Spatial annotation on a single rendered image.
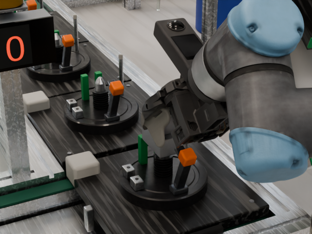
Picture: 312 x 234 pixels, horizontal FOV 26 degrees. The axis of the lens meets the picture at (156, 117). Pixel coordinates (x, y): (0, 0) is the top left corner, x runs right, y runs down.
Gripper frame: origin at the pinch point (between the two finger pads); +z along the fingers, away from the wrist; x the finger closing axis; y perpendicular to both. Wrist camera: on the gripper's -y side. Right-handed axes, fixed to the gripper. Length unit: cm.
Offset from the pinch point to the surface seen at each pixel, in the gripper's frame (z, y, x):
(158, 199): 2.9, 11.5, -3.8
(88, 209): 8.3, 9.1, -12.8
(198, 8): 67, -48, 52
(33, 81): 39.7, -24.8, -7.0
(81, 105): 25.8, -12.9, -3.2
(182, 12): 83, -55, 56
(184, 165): -3.7, 8.8, -0.9
